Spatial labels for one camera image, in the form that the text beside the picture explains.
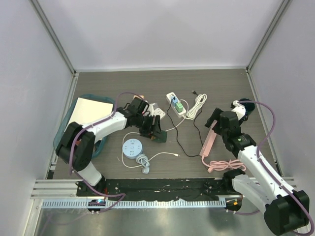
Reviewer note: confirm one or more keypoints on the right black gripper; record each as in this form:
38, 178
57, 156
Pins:
215, 116

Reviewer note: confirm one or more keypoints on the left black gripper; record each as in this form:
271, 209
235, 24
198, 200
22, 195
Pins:
148, 131

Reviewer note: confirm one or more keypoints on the dark green cube socket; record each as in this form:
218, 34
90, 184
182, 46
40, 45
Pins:
160, 137

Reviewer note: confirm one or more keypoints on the pink power strip with cable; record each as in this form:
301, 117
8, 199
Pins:
217, 165

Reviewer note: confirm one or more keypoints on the round blue power socket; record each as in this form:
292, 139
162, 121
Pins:
133, 149

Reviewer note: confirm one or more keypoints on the white power strip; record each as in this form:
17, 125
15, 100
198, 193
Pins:
169, 98

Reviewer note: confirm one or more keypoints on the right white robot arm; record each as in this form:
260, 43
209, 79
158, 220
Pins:
284, 209

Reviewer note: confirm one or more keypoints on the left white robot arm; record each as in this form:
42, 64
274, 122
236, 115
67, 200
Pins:
77, 142

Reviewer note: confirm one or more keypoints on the green plug adapter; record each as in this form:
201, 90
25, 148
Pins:
179, 107

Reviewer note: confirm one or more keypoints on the blue plug adapter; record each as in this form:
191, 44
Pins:
174, 101

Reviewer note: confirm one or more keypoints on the dark green mug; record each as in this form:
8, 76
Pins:
249, 107

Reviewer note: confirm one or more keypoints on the teal plastic bin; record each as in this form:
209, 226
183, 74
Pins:
61, 130

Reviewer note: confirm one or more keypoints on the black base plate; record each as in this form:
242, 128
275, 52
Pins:
167, 189

